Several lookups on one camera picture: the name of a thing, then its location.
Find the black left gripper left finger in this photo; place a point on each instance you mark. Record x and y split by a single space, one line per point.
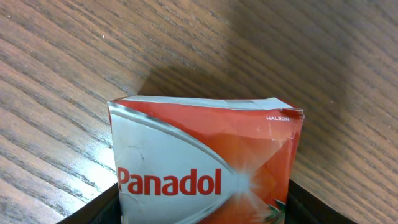
104 209

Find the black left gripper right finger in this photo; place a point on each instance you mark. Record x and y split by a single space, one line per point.
305 208

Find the red white sachet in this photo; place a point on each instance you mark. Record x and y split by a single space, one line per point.
195 160

